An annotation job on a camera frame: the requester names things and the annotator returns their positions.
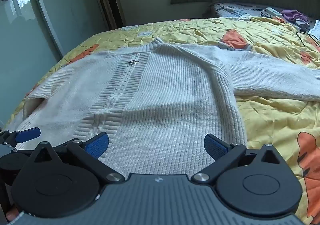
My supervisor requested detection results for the white remote control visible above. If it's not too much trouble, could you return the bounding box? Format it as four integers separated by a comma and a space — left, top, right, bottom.
265, 7, 283, 18

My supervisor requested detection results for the small grey cloth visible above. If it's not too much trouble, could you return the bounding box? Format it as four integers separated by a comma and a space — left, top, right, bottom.
295, 18, 310, 32

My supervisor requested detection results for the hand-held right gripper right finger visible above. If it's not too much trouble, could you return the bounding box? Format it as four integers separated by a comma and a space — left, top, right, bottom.
190, 133, 284, 186

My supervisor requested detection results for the white knit sweater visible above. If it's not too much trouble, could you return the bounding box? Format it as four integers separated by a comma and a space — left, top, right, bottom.
14, 37, 320, 178

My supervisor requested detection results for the flower print glass sliding door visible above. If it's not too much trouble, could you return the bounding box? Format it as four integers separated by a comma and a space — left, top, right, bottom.
0, 0, 109, 128

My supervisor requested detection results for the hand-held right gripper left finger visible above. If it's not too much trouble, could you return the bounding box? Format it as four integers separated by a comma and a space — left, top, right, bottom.
32, 132, 125, 186

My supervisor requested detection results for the yellow printed blanket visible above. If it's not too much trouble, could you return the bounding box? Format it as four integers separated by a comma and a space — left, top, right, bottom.
0, 16, 320, 225

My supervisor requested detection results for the patterned pillow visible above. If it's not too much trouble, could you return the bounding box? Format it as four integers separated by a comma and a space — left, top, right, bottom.
209, 2, 285, 19

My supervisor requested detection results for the black cable on bed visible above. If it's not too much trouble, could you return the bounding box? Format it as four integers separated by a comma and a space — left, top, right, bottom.
296, 30, 320, 52

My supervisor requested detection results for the white printed sheet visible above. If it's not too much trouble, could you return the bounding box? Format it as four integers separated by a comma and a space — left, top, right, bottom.
309, 20, 320, 41

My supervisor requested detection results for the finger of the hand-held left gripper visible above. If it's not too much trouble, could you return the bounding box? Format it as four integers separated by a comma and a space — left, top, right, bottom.
0, 127, 41, 150

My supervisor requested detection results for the purple cloth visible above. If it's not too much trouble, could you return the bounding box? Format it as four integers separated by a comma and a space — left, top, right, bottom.
280, 10, 309, 25

